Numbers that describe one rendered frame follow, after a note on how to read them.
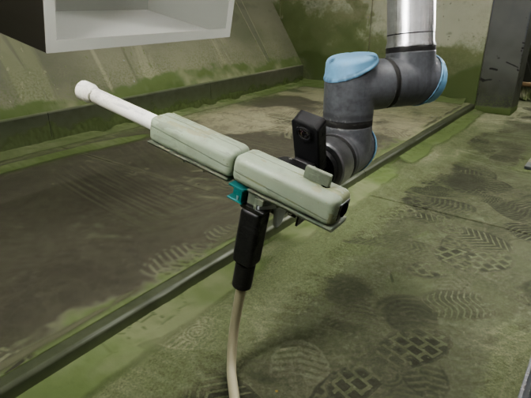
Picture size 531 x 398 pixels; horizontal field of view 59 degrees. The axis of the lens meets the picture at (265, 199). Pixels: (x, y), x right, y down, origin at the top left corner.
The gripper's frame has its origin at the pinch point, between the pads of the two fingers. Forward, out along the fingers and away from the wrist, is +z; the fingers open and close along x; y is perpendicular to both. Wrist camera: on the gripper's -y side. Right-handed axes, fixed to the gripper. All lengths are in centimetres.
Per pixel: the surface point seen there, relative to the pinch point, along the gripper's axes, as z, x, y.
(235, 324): -0.4, -0.9, 23.3
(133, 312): 1.3, 19.2, 33.1
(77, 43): -19, 60, -3
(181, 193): -45, 49, 39
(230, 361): 1.4, -2.4, 29.0
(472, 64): -229, 13, 9
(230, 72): -166, 122, 38
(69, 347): 13.8, 20.4, 33.1
